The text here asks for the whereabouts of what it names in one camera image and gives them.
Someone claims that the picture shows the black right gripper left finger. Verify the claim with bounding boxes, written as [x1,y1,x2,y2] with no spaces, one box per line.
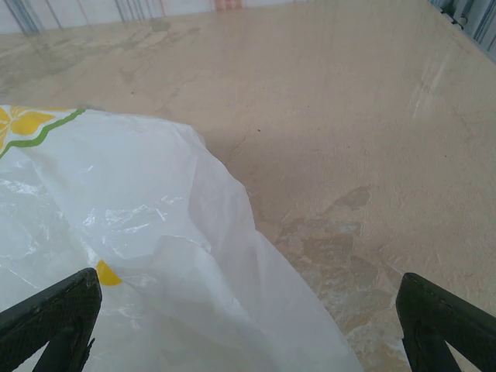
[0,267,103,372]

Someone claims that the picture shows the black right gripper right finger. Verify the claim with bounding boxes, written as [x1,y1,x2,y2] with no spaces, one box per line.
[395,272,496,372]

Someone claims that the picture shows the white printed plastic bag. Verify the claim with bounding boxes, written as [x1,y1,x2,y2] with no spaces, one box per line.
[0,104,363,372]

